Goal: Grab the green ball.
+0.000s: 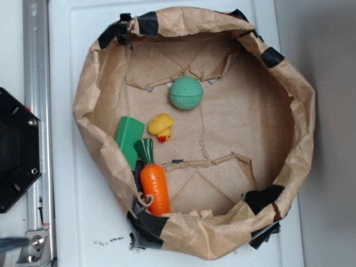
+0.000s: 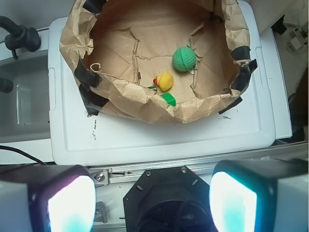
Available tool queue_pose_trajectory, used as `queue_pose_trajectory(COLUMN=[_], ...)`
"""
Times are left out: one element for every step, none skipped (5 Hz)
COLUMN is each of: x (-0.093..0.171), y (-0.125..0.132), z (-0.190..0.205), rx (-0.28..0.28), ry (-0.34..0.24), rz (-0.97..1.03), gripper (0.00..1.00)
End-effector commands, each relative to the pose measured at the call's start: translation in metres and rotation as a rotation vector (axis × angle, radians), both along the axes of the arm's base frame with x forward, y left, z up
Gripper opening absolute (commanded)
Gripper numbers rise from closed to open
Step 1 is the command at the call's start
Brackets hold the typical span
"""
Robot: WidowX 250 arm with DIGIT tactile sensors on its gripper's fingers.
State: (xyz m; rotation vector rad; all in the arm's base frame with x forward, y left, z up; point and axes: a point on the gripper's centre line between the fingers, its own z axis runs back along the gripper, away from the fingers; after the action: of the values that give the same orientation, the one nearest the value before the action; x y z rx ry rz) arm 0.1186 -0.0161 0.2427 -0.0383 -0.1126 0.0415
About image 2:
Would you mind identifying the aluminium extrusion rail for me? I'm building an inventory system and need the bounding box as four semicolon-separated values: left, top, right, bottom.
86;141;309;187

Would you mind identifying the crumpled brown paper bag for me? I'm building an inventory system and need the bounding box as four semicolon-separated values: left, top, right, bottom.
60;0;257;124

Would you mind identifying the green plastic piece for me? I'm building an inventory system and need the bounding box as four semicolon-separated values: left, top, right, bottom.
148;86;176;107

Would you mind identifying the green dimpled ball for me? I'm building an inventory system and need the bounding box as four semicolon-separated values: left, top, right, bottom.
172;46;196;72

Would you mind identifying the black cable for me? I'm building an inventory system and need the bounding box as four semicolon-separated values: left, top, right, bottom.
0;145;49;166

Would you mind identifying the black octagonal mount plate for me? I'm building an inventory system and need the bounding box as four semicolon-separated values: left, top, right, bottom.
123;166;215;232

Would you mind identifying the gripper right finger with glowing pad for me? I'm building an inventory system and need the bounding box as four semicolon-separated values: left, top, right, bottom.
209;159;309;232

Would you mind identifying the clear plastic bin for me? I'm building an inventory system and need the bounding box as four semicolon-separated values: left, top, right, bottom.
0;50;50;143

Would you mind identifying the yellow rubber duck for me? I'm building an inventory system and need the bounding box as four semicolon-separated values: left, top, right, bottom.
153;71;174;92

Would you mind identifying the white plastic cooler lid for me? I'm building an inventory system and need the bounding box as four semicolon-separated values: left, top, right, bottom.
47;0;277;167

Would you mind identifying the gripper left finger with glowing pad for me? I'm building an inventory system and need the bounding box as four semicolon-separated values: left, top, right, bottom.
0;165;96;232

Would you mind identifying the white power adapter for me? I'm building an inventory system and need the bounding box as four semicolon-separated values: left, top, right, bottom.
288;28;309;52

